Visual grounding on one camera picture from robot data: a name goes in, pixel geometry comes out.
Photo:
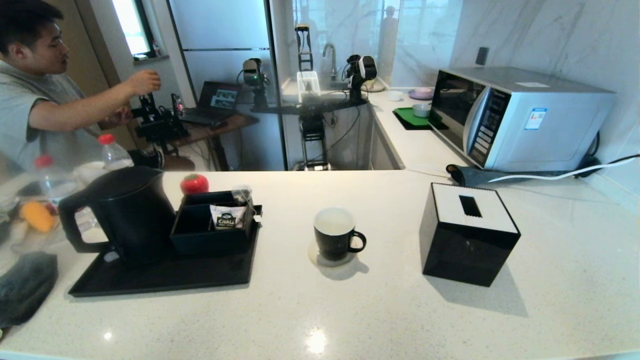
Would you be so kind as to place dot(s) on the black electric kettle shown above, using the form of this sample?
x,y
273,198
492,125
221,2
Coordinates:
x,y
135,215

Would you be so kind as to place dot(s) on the black jointed arm behind glass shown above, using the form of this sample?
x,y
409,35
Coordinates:
x,y
361,70

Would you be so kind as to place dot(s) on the white tea bag sachet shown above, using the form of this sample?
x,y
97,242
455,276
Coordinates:
x,y
227,220

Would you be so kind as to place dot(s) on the black stand with crossbar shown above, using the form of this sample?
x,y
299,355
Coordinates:
x,y
312,130

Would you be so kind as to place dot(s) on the black mug white inside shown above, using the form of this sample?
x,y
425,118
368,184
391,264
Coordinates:
x,y
332,242

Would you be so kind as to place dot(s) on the round clear coaster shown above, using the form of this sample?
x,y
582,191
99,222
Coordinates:
x,y
315,259

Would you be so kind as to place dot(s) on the brown wooden desk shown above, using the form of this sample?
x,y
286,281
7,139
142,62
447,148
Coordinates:
x,y
230,122

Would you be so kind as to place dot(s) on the green mat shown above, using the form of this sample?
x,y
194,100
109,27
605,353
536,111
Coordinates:
x,y
407,116

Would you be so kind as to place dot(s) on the beige round dish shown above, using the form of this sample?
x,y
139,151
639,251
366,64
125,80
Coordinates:
x,y
375,86

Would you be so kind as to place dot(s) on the small white bowl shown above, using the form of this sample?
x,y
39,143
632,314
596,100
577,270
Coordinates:
x,y
395,95

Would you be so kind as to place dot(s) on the chrome faucet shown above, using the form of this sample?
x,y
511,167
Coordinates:
x,y
333,60

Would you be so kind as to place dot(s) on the small pale bowl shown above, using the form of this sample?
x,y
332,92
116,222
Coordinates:
x,y
421,110

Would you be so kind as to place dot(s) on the red strawberry toy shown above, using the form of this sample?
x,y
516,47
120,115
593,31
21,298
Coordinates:
x,y
194,184

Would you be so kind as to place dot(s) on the tall black rack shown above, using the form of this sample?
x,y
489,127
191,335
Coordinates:
x,y
303,55

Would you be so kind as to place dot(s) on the black laptop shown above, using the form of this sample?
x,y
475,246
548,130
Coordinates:
x,y
220,97

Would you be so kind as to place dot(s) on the black compartment organizer box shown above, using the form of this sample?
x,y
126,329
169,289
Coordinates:
x,y
200,242

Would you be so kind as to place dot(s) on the brown round stool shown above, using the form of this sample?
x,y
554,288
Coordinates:
x,y
180,162

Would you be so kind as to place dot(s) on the black tissue box white lid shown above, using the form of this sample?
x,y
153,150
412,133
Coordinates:
x,y
465,250

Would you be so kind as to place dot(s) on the black rectangular serving tray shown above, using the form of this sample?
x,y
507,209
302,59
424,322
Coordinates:
x,y
175,275

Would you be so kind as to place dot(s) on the grey refrigerator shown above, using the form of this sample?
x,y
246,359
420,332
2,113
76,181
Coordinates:
x,y
220,30

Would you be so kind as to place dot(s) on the clear water bottle red cap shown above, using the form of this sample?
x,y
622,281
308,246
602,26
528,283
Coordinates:
x,y
114,156

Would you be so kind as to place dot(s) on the silver microwave oven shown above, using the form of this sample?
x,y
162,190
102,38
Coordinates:
x,y
550,125

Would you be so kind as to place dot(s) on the window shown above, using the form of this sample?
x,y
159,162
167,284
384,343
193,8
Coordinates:
x,y
130,25

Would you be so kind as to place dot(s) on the orange fruit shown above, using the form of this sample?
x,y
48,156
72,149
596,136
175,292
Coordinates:
x,y
37,216

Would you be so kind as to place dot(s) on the person in grey shirt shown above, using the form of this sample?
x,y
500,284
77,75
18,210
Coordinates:
x,y
25,115

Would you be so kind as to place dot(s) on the dark fabric bag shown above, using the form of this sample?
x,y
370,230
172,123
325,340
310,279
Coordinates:
x,y
25,287

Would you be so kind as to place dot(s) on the black camera unit green light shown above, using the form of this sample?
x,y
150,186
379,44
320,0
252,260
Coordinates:
x,y
252,72

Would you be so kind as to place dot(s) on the dark wall socket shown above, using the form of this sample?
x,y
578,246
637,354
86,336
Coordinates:
x,y
482,56

